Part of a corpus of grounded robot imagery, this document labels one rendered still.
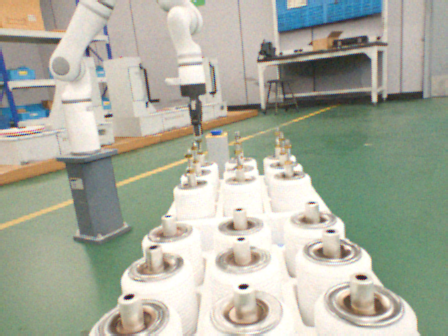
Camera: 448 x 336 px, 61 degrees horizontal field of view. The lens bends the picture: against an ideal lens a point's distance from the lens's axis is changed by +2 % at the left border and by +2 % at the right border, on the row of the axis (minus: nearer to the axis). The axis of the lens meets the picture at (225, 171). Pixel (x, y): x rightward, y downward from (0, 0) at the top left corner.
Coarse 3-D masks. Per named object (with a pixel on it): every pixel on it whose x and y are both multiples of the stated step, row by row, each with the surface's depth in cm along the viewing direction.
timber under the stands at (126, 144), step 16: (240, 112) 501; (256, 112) 515; (192, 128) 398; (208, 128) 422; (112, 144) 316; (128, 144) 324; (144, 144) 340; (48, 160) 268; (0, 176) 238; (16, 176) 246; (32, 176) 255
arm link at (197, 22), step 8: (160, 0) 104; (168, 0) 104; (176, 0) 105; (184, 0) 106; (168, 8) 106; (192, 8) 106; (192, 16) 103; (200, 16) 106; (192, 24) 103; (200, 24) 106; (192, 32) 106
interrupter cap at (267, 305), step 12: (228, 300) 41; (264, 300) 40; (276, 300) 40; (216, 312) 39; (228, 312) 39; (264, 312) 38; (276, 312) 38; (216, 324) 37; (228, 324) 37; (240, 324) 37; (252, 324) 37; (264, 324) 36; (276, 324) 36
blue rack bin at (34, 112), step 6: (0, 108) 537; (6, 108) 531; (18, 108) 561; (24, 108) 569; (30, 108) 563; (36, 108) 555; (6, 114) 536; (18, 114) 520; (24, 114) 521; (30, 114) 528; (36, 114) 535; (42, 114) 543; (12, 120) 533; (24, 120) 522
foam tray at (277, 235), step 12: (264, 180) 119; (264, 192) 103; (312, 192) 99; (216, 204) 97; (264, 204) 93; (324, 204) 89; (216, 216) 89; (252, 216) 86; (264, 216) 85; (276, 216) 85; (288, 216) 84; (204, 228) 85; (276, 228) 85; (204, 240) 86; (276, 240) 86
